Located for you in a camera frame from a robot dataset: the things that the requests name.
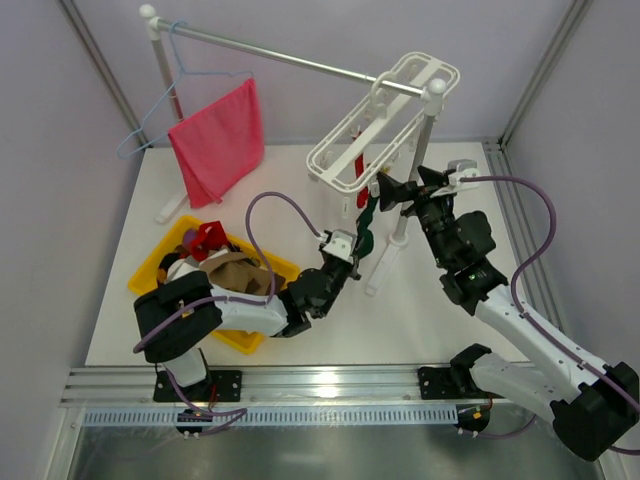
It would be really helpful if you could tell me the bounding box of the red snowflake christmas sock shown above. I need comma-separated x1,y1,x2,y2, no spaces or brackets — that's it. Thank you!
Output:
352,129,369,209

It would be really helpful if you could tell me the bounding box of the dark green sock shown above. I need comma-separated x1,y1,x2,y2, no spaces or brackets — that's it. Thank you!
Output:
354,196,379,260

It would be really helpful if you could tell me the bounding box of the tan ribbed sock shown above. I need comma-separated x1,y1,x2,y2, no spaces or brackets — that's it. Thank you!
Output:
199,251,271,295

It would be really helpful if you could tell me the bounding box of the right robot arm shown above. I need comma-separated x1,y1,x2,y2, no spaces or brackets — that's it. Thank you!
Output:
377,160,639,461

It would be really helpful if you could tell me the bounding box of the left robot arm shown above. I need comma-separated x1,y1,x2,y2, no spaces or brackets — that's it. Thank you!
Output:
133,252,359,388

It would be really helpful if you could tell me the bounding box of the white sock clip hanger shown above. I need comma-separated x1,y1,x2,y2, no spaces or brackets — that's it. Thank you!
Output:
306,52,460,196

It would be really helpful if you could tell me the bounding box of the metal clothes rack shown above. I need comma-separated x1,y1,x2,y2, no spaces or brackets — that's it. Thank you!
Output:
138,3,448,296

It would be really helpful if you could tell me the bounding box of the red sock in bin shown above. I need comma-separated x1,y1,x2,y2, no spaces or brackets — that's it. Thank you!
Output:
184,221,229,262

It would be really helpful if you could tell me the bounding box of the pink towel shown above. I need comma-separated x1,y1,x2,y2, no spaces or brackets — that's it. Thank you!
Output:
168,78,265,209

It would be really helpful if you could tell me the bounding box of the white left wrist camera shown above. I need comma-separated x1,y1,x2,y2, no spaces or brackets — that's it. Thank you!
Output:
320,229,357,262

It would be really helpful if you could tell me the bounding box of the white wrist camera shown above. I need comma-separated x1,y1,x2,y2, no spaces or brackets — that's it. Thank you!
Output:
432,159,480,197
320,229,357,262

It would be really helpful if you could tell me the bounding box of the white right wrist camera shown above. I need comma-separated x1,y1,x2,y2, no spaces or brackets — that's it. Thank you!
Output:
432,159,480,197

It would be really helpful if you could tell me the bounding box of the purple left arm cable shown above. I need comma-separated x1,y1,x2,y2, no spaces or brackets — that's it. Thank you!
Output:
132,191,326,354

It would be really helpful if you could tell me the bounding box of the slotted cable duct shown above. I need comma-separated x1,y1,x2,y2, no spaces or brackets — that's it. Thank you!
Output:
82,404,458,427

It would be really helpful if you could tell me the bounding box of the blue wire hanger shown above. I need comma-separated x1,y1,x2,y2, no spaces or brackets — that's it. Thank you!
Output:
116,14,271,159

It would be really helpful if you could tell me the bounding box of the aluminium mounting rail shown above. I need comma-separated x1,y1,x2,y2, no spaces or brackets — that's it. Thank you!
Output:
62,364,526,404

